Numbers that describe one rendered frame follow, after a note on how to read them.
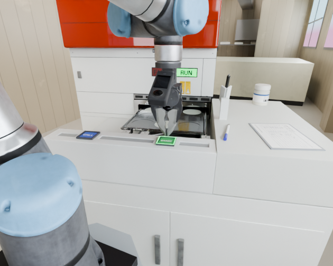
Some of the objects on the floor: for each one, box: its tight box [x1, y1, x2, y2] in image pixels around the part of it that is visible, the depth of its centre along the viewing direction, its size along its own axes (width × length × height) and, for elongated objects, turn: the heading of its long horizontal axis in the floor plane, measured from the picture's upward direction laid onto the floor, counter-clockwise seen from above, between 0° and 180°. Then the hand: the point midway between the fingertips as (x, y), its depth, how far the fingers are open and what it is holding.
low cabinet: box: [213, 56, 315, 106], centre depth 561 cm, size 200×235×88 cm
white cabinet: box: [81, 131, 333, 266], centre depth 109 cm, size 64×96×82 cm, turn 80°
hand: (166, 133), depth 63 cm, fingers closed
